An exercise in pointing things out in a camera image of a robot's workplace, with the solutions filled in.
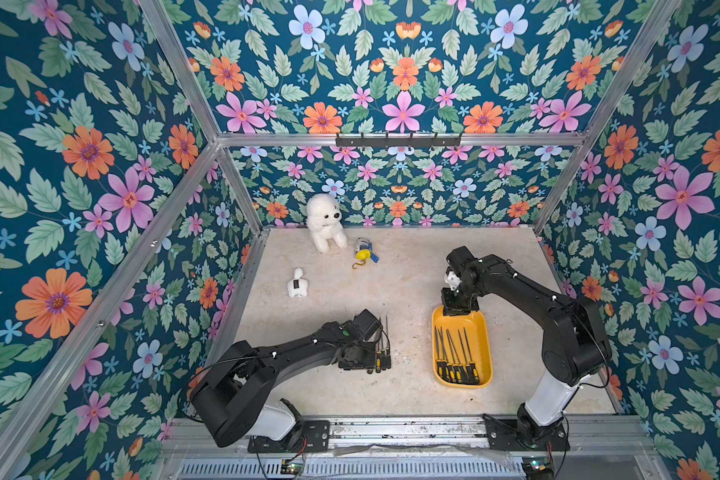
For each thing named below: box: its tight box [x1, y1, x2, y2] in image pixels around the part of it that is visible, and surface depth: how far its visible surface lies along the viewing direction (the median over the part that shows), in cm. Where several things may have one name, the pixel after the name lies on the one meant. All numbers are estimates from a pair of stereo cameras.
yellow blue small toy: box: [352, 237, 379, 269], surface depth 110 cm
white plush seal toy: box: [306, 193, 349, 253], surface depth 106 cm
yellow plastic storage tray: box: [432, 306, 493, 388], surface depth 89 cm
